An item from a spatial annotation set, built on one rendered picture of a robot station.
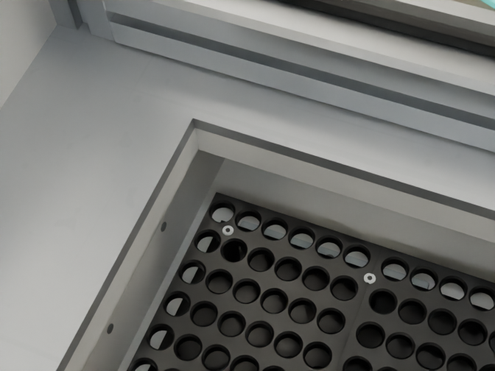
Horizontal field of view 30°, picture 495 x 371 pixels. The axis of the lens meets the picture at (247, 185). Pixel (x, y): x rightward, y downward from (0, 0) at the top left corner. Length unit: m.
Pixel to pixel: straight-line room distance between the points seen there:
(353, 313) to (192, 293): 0.08
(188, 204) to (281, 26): 0.15
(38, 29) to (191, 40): 0.08
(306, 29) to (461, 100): 0.07
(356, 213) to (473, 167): 0.13
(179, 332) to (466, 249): 0.18
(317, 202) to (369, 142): 0.12
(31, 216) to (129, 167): 0.05
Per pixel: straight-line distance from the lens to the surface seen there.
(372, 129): 0.43
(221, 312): 0.44
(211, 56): 0.44
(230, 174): 0.55
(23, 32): 0.47
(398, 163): 0.42
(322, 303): 0.44
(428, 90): 0.41
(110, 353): 0.49
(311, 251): 0.45
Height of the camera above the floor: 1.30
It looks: 58 degrees down
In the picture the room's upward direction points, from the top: 7 degrees counter-clockwise
